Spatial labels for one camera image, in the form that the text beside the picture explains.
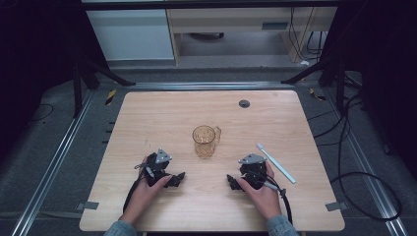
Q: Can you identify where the person's right hand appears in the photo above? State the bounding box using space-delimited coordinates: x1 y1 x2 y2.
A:
237 161 283 221

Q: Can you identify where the black metal stand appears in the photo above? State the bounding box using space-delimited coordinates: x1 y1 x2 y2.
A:
280 53 365 114
72 53 138 120

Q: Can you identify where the grey tape piece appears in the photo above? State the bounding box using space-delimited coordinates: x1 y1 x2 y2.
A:
75 201 100 211
325 201 348 212

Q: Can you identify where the black curtain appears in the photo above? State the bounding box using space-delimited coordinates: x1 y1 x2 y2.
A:
0 0 110 161
323 0 417 180

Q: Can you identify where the right hand-held gripper cable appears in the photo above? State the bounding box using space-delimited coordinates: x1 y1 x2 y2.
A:
255 170 294 226

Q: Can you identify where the white cabinet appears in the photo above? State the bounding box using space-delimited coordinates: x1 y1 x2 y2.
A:
86 8 175 62

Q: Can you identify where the hand-held gripper cable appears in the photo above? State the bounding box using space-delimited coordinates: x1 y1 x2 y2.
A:
122 175 148 214
255 170 294 226

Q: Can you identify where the dark round object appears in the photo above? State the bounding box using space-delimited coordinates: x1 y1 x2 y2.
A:
189 31 226 42

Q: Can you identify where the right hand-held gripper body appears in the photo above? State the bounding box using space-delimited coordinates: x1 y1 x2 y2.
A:
238 152 268 191

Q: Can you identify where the white toothbrush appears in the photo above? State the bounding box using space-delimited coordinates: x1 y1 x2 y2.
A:
256 142 297 185

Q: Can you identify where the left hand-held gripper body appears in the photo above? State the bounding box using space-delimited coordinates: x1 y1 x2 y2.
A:
135 147 173 188

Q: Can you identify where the thin black floor cable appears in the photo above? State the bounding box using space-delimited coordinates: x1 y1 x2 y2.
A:
30 103 55 123

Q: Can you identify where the amber glass mug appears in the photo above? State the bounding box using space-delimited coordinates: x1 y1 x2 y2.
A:
192 124 222 159

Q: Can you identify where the black hanging cable bundle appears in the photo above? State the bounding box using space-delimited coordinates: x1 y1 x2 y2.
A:
289 6 326 62

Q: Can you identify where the aluminium rail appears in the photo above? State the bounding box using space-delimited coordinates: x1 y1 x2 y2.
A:
10 88 96 236
323 88 410 236
126 81 296 91

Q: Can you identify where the thick black floor cable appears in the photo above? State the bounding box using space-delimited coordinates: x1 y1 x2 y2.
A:
308 92 403 222

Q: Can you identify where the yellow black tape strip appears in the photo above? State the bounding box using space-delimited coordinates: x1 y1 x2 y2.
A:
308 87 328 102
104 88 118 106

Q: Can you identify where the person's left hand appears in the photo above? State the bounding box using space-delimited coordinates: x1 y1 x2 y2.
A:
119 156 173 227

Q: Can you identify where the black metal frame bar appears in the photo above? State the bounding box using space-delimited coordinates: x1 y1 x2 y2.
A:
80 1 342 11

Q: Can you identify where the left hand-held gripper cable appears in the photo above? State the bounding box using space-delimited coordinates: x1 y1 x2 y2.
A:
122 175 148 214

